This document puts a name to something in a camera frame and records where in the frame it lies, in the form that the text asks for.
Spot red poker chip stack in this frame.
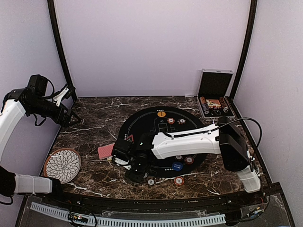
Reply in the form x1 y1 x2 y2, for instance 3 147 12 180
174 176 184 186

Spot orange big blind button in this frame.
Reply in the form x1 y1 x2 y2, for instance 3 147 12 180
157 111 166 117

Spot right black frame post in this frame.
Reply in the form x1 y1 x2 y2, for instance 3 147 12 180
230 0 258 101

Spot white slotted cable duct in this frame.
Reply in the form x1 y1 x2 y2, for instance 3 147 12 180
30 202 226 227

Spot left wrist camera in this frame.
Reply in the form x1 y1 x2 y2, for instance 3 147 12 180
52 84 75 106

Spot aluminium poker chip case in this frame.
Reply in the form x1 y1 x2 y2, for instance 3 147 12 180
197 69 234 121

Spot floral ceramic plate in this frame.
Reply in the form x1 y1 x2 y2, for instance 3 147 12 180
43 148 81 184

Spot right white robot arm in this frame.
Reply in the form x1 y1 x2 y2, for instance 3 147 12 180
123 118 261 205

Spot black frame post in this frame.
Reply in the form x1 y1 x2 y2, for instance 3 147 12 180
47 0 73 85
230 0 258 101

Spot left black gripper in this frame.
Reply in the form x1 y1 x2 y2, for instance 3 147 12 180
28 97 81 128

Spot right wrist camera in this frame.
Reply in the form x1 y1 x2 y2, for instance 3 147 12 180
111 139 134 170

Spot triangular red dealer button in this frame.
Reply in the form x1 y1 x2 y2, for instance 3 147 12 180
125 134 134 142

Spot blue small blind button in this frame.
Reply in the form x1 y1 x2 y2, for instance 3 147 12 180
172 162 183 171

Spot left black frame post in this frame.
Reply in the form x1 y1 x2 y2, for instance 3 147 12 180
47 0 73 85

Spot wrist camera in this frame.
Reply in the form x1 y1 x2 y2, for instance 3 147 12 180
111 139 134 170
52 84 75 106

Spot round black poker mat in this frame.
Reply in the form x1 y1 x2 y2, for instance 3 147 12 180
117 106 211 177

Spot red playing card deck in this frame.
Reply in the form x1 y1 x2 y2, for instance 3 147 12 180
98 144 114 160

